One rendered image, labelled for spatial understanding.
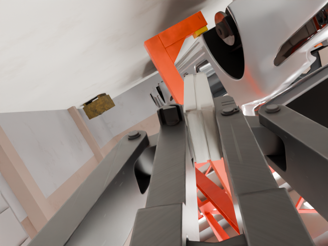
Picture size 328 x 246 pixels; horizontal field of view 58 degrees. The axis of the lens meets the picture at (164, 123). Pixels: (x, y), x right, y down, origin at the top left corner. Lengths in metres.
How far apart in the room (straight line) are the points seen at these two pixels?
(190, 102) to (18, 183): 4.46
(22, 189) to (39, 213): 0.40
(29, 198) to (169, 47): 2.82
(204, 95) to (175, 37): 3.03
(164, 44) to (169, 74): 0.31
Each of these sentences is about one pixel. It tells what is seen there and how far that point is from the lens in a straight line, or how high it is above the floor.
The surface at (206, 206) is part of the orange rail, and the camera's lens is 5.80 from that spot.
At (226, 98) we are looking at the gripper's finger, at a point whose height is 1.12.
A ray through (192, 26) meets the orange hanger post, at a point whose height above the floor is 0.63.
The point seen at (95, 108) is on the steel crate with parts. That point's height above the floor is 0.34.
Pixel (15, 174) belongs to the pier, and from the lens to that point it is 4.57.
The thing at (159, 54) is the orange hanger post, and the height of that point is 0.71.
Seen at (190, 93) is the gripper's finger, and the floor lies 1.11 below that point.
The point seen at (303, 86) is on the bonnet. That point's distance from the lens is 3.32.
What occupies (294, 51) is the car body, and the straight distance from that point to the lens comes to 2.34.
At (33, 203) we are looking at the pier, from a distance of 4.59.
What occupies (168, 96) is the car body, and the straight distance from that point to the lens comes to 8.26.
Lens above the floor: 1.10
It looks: 5 degrees up
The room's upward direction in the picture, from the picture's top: 150 degrees clockwise
